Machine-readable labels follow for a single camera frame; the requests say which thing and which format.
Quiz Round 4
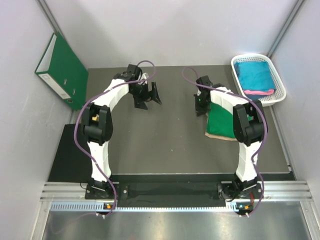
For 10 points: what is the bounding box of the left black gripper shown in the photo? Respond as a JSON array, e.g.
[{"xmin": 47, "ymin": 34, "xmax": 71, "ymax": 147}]
[{"xmin": 129, "ymin": 81, "xmax": 161, "ymax": 110}]

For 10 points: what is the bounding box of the green t shirt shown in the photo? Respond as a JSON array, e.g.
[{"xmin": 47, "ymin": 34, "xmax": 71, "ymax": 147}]
[{"xmin": 205, "ymin": 103, "xmax": 236, "ymax": 141}]

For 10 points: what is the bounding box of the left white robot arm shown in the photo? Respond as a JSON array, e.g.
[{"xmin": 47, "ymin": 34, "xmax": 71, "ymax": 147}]
[{"xmin": 74, "ymin": 64, "xmax": 162, "ymax": 200}]

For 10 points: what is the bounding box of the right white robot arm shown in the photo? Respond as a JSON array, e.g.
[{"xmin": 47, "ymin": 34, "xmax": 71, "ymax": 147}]
[{"xmin": 194, "ymin": 75, "xmax": 268, "ymax": 200}]

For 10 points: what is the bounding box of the beige folded t shirt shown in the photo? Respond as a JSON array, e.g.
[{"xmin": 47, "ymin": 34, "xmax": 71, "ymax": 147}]
[{"xmin": 204, "ymin": 113, "xmax": 237, "ymax": 142}]

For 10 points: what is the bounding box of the blue folded t shirt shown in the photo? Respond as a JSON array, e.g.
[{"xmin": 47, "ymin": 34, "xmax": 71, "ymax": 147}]
[{"xmin": 234, "ymin": 61, "xmax": 276, "ymax": 91}]

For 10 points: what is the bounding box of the white plastic basket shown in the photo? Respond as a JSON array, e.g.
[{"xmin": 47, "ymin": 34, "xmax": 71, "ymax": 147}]
[{"xmin": 231, "ymin": 53, "xmax": 287, "ymax": 107}]

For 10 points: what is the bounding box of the pink folded t shirt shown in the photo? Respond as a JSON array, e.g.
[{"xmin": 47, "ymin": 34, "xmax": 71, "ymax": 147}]
[{"xmin": 243, "ymin": 88, "xmax": 275, "ymax": 96}]

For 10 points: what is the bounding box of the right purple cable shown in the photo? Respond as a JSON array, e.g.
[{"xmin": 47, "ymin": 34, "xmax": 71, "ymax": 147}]
[{"xmin": 181, "ymin": 66, "xmax": 268, "ymax": 218}]

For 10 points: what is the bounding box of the green ring binder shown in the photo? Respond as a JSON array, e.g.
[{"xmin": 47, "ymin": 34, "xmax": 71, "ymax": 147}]
[{"xmin": 34, "ymin": 33, "xmax": 89, "ymax": 111}]

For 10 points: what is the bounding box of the aluminium frame rail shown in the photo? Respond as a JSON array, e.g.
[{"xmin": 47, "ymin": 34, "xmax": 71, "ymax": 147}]
[{"xmin": 40, "ymin": 181, "xmax": 313, "ymax": 202}]

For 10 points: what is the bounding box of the white slotted cable duct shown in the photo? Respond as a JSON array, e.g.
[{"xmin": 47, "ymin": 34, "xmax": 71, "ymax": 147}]
[{"xmin": 49, "ymin": 201, "xmax": 255, "ymax": 212}]

